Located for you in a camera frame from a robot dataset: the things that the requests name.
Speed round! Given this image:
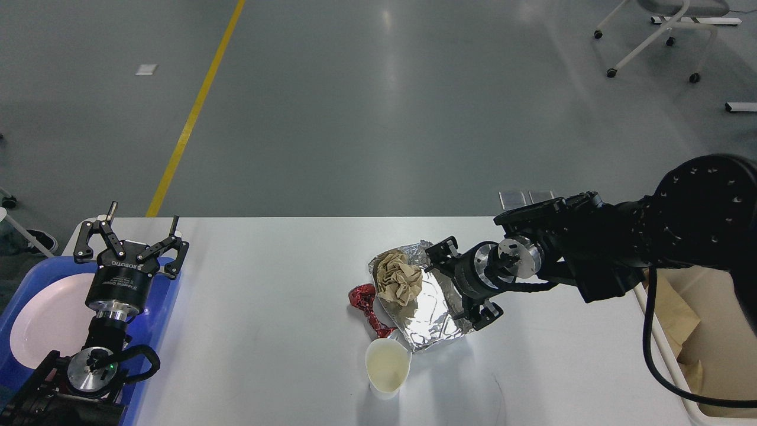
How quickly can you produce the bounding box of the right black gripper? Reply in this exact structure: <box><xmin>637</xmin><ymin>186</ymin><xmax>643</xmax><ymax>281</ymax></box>
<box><xmin>423</xmin><ymin>235</ymin><xmax>515</xmax><ymax>331</ymax></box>

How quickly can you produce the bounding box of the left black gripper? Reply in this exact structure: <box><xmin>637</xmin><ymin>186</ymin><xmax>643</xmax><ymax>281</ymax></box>
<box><xmin>73</xmin><ymin>202</ymin><xmax>190</xmax><ymax>320</ymax></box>

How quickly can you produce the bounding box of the aluminium foil tray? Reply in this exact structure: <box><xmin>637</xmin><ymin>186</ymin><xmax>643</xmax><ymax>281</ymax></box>
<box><xmin>379</xmin><ymin>269</ymin><xmax>473</xmax><ymax>353</ymax></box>

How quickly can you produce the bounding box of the brown paper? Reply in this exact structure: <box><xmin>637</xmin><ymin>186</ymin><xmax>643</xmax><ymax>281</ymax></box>
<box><xmin>375</xmin><ymin>249</ymin><xmax>423</xmax><ymax>306</ymax></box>

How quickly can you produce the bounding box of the pink plate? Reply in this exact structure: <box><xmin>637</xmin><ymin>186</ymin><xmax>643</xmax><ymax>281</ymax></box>
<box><xmin>9</xmin><ymin>273</ymin><xmax>95</xmax><ymax>369</ymax></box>

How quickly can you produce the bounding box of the brown paper bag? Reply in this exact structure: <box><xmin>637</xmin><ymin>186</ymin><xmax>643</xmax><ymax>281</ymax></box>
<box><xmin>654</xmin><ymin>270</ymin><xmax>701</xmax><ymax>358</ymax></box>

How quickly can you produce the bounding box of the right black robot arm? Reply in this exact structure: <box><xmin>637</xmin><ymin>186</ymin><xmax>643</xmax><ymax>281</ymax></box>
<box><xmin>425</xmin><ymin>153</ymin><xmax>756</xmax><ymax>409</ymax></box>

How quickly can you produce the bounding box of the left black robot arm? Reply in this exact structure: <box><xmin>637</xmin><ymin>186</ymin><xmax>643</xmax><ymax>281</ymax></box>
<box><xmin>2</xmin><ymin>202</ymin><xmax>190</xmax><ymax>425</ymax></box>

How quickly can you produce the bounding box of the blue plastic tray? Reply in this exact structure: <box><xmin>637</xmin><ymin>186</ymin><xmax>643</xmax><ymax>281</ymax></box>
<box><xmin>0</xmin><ymin>256</ymin><xmax>184</xmax><ymax>426</ymax></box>

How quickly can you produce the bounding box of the red foil wrapper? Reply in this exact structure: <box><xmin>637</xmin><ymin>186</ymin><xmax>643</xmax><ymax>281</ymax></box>
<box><xmin>348</xmin><ymin>283</ymin><xmax>396</xmax><ymax>338</ymax></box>

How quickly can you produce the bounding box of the left floor socket plate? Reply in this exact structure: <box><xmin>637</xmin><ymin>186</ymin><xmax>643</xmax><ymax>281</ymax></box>
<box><xmin>499</xmin><ymin>191</ymin><xmax>530</xmax><ymax>211</ymax></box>

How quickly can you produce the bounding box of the floor socket plate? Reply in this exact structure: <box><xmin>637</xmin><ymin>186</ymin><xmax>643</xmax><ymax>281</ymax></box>
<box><xmin>528</xmin><ymin>191</ymin><xmax>556</xmax><ymax>204</ymax></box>
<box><xmin>499</xmin><ymin>191</ymin><xmax>530</xmax><ymax>211</ymax></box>

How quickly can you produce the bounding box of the cream cup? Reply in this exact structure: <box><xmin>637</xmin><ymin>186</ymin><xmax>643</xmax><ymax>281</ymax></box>
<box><xmin>364</xmin><ymin>338</ymin><xmax>413</xmax><ymax>400</ymax></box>

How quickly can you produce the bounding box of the right floor socket plate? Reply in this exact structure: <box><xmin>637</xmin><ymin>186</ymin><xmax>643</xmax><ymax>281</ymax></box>
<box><xmin>528</xmin><ymin>191</ymin><xmax>556</xmax><ymax>204</ymax></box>

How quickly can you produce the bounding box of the white plastic bin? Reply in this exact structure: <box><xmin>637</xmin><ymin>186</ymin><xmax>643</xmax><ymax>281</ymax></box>
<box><xmin>651</xmin><ymin>267</ymin><xmax>756</xmax><ymax>400</ymax></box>

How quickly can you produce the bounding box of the white floor bar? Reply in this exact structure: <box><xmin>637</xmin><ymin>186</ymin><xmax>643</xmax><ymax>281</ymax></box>
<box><xmin>724</xmin><ymin>102</ymin><xmax>757</xmax><ymax>114</ymax></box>

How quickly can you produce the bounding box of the white bar behind chair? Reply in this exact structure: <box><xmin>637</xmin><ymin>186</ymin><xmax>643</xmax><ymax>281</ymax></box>
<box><xmin>651</xmin><ymin>16</ymin><xmax>742</xmax><ymax>26</ymax></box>

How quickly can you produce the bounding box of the white office chair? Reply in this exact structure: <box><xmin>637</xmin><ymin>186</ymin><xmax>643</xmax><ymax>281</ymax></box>
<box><xmin>606</xmin><ymin>1</ymin><xmax>730</xmax><ymax>84</ymax></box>

